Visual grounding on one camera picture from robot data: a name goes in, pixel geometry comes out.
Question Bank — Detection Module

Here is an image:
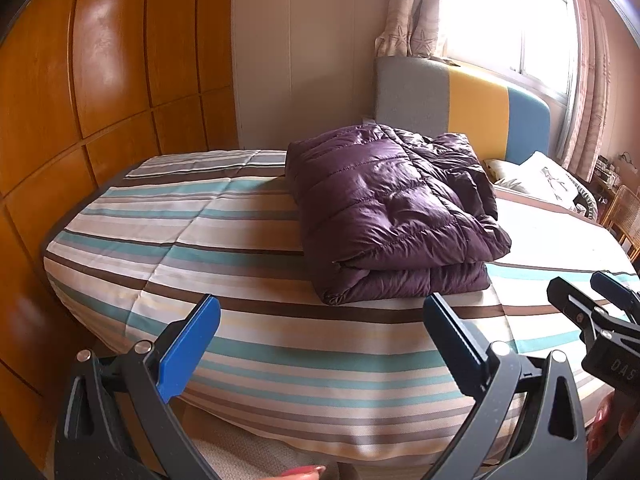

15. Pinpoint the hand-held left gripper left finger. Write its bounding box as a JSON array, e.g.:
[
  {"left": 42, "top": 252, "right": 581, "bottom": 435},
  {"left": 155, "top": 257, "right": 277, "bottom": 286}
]
[{"left": 55, "top": 293, "right": 222, "bottom": 480}]

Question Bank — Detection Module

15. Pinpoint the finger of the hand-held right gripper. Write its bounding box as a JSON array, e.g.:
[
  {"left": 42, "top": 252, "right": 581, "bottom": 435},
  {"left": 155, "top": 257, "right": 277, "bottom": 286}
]
[
  {"left": 590, "top": 271, "right": 640, "bottom": 324},
  {"left": 547, "top": 276, "right": 614, "bottom": 344}
]

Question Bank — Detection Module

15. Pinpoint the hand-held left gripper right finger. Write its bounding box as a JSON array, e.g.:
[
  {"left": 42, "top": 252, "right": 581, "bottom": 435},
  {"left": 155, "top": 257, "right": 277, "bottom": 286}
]
[{"left": 423, "top": 292, "right": 587, "bottom": 480}]

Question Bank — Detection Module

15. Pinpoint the purple down jacket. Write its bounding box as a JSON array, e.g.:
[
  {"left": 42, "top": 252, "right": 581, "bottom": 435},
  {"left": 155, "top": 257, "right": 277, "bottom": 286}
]
[{"left": 285, "top": 124, "right": 512, "bottom": 307}]

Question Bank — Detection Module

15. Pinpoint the person's right hand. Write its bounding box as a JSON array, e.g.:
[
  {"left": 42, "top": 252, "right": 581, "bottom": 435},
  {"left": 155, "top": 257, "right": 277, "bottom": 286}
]
[{"left": 587, "top": 395, "right": 631, "bottom": 456}]

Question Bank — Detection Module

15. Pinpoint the person's left hand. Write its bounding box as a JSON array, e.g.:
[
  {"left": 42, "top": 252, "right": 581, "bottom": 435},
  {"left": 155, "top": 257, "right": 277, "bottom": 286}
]
[{"left": 281, "top": 464, "right": 327, "bottom": 479}]

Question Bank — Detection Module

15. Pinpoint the wicker chair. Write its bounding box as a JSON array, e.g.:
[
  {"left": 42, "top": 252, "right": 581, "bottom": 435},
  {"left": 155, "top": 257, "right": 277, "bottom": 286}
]
[{"left": 600, "top": 185, "right": 640, "bottom": 262}]

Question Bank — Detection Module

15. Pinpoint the striped bed cover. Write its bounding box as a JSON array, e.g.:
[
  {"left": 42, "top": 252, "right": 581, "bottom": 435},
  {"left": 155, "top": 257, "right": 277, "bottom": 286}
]
[{"left": 44, "top": 149, "right": 640, "bottom": 466}]

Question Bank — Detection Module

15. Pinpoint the grey striped round cushion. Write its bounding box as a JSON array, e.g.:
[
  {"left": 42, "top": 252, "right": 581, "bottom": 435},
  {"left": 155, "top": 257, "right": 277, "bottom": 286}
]
[{"left": 574, "top": 182, "right": 599, "bottom": 222}]

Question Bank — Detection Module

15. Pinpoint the cluttered side table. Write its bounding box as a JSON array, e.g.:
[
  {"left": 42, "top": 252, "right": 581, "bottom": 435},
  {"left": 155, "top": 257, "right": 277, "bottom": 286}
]
[{"left": 592, "top": 152, "right": 632, "bottom": 192}]

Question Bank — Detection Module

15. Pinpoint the white printed pillow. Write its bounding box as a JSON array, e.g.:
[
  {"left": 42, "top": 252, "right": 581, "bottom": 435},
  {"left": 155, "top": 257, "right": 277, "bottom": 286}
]
[{"left": 519, "top": 151, "right": 581, "bottom": 207}]

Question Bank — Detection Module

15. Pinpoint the cream pillow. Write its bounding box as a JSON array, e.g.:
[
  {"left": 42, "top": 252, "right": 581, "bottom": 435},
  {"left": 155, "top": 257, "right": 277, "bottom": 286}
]
[{"left": 484, "top": 159, "right": 532, "bottom": 194}]

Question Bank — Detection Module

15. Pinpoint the pink curtain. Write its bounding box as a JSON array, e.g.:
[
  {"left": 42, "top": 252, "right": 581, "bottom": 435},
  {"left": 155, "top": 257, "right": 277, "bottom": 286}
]
[{"left": 562, "top": 0, "right": 615, "bottom": 181}]

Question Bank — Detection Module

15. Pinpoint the grey yellow blue sofa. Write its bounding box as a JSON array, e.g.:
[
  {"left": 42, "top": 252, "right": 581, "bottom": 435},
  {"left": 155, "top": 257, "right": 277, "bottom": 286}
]
[{"left": 362, "top": 56, "right": 551, "bottom": 167}]

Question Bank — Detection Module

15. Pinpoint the wooden wardrobe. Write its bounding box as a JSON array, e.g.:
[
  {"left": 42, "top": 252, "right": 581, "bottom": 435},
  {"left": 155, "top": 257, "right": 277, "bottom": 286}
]
[{"left": 0, "top": 0, "right": 239, "bottom": 461}]

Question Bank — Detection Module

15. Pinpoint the bright window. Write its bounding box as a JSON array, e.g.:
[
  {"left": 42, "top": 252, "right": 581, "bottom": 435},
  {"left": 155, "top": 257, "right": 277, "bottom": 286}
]
[{"left": 440, "top": 0, "right": 583, "bottom": 107}]

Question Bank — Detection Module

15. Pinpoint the star print curtain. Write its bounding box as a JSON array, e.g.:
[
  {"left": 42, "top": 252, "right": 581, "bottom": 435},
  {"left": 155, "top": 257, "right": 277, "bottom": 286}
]
[{"left": 375, "top": 0, "right": 451, "bottom": 59}]

